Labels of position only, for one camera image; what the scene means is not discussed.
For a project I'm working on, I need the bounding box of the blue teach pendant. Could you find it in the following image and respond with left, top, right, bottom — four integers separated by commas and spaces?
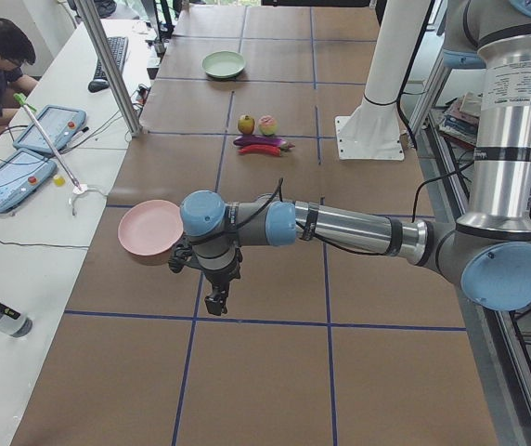
0, 149, 58, 214
13, 105, 87, 156

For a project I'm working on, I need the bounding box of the black computer mouse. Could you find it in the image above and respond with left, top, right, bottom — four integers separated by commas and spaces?
87, 79, 110, 93

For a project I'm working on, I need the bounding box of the stack of books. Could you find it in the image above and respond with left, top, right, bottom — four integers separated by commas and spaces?
438, 92, 482, 146

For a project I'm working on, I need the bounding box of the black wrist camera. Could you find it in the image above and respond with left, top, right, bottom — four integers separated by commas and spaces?
168, 242, 193, 273

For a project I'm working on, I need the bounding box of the pink plate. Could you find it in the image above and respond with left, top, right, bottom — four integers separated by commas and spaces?
117, 200, 183, 257

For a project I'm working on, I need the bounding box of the black keyboard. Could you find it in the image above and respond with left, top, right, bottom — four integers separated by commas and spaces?
93, 36, 129, 80

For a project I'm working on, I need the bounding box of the upper blue teach pendant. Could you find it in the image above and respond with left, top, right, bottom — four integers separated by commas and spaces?
13, 105, 87, 156

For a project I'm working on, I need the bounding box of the silver rod green tip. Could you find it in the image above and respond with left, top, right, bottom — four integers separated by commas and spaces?
14, 93, 87, 195

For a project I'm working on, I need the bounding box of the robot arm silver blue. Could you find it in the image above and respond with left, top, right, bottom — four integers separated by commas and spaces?
180, 1, 531, 315

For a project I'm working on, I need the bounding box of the small yellow cup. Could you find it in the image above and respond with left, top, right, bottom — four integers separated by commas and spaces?
53, 175, 66, 187

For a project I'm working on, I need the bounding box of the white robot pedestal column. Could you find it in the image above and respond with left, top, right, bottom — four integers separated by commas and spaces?
335, 0, 433, 161

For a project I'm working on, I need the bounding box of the aluminium frame post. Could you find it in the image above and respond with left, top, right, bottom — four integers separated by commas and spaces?
75, 0, 142, 138

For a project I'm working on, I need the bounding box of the purple eggplant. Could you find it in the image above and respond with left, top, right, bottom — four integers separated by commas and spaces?
233, 135, 294, 151

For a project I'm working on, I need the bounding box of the pink green peach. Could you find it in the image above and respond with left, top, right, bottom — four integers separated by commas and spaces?
257, 115, 278, 137

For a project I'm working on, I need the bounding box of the green plate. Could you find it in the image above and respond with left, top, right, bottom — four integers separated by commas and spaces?
201, 50, 246, 79

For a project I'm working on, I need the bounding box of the red chili pepper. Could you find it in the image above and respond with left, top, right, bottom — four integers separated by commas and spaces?
238, 144, 282, 157

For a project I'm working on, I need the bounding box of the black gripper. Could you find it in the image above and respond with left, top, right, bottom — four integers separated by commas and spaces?
194, 246, 242, 316

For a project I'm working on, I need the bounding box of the lower blue teach pendant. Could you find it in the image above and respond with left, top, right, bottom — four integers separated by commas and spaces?
0, 149, 58, 214

